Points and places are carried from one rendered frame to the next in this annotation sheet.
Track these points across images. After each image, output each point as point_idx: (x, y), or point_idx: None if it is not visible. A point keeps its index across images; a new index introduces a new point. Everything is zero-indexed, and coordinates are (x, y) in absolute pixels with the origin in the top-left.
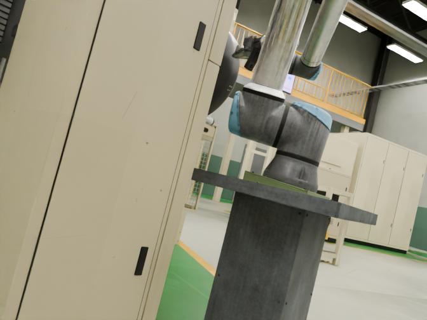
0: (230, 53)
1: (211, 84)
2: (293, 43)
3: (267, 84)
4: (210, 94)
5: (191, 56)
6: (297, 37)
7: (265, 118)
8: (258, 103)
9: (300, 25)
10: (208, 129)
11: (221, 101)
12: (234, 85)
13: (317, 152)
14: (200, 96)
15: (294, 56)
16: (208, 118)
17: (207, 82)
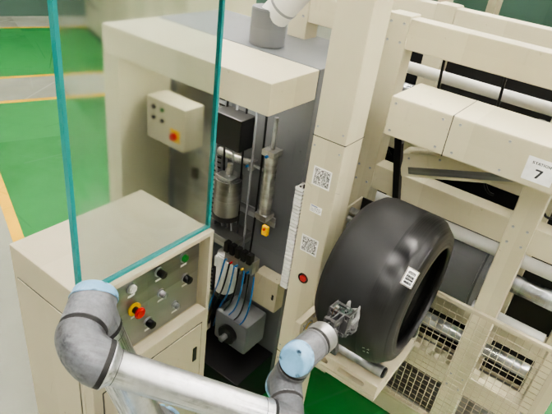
0: (356, 302)
1: (89, 397)
2: (116, 407)
3: None
4: (91, 404)
5: (70, 374)
6: (116, 403)
7: None
8: None
9: (111, 395)
10: (364, 384)
11: (366, 359)
12: (379, 347)
13: None
14: (85, 402)
15: (273, 393)
16: (369, 368)
17: (86, 394)
